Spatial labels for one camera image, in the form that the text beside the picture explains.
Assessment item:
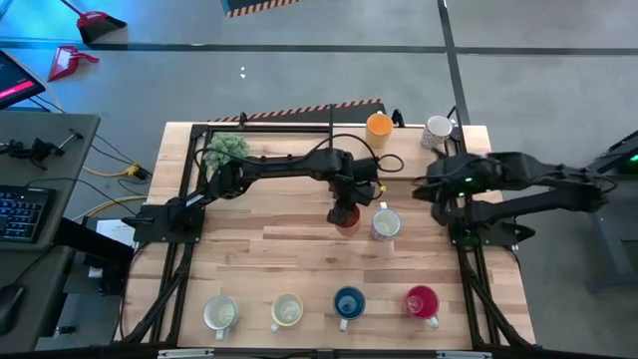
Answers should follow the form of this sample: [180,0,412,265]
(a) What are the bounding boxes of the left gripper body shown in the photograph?
[332,170,384,206]

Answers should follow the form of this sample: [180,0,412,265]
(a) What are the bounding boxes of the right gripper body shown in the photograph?
[427,160,478,199]

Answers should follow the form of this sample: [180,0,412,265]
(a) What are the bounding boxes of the plain orange mug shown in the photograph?
[336,202,362,236]

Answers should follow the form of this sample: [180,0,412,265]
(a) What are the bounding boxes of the grey patterned mug red rim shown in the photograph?
[420,115,455,151]

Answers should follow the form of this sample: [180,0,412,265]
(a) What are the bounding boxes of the yellow mug brown rim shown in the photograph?
[365,112,394,150]

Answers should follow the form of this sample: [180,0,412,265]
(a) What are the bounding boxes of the blue mug white band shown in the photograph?
[332,285,367,333]

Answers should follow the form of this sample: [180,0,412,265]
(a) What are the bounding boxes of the white mug orange leaf pattern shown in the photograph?
[269,291,305,334]

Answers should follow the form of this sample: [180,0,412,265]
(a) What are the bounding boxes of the teal flower patterned mug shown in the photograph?
[201,294,240,342]

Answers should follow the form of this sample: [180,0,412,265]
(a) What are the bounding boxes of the red patterned mug blue rim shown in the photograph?
[370,201,403,243]

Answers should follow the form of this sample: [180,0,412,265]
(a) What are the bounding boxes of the plain red mug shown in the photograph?
[405,284,442,330]

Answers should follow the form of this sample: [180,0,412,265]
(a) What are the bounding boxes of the hazard striped black ramp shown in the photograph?
[220,0,305,19]
[206,97,388,125]

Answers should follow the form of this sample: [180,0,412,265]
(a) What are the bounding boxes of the green potted plant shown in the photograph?
[203,132,251,170]

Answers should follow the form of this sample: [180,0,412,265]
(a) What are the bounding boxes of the black stand green light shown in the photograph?
[585,129,638,295]

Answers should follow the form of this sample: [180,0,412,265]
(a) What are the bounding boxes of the white paper sheet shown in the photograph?
[95,217,137,248]

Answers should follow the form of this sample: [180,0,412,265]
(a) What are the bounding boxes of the grey desk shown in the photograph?
[0,110,102,353]

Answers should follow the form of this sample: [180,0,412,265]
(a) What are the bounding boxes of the black clamp tool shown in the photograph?
[0,128,85,160]

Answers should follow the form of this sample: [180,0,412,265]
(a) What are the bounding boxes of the red dustpan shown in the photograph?
[47,44,101,84]

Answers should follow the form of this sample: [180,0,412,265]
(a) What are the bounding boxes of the red broom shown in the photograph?
[59,0,129,45]

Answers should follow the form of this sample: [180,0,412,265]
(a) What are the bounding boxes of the black keyboard blue backlight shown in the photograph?
[0,184,57,245]

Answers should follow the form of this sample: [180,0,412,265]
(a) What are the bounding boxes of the black computer mouse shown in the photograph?
[0,283,25,336]

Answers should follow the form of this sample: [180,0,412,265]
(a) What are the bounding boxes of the dark computer monitor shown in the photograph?
[0,48,47,111]

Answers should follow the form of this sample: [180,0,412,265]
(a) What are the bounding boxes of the black looped gripper cable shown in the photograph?
[374,152,406,175]

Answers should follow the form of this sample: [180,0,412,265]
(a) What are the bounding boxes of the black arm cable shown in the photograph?
[192,132,380,174]

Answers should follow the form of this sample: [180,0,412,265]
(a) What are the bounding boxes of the white frame bracket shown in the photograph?
[437,350,492,359]
[158,348,214,359]

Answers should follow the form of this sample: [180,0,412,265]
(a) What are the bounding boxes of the black aluminium rig frame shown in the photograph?
[115,122,537,359]

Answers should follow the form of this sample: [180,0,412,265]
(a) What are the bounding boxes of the yellow floor cable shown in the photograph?
[82,163,154,181]
[72,194,149,223]

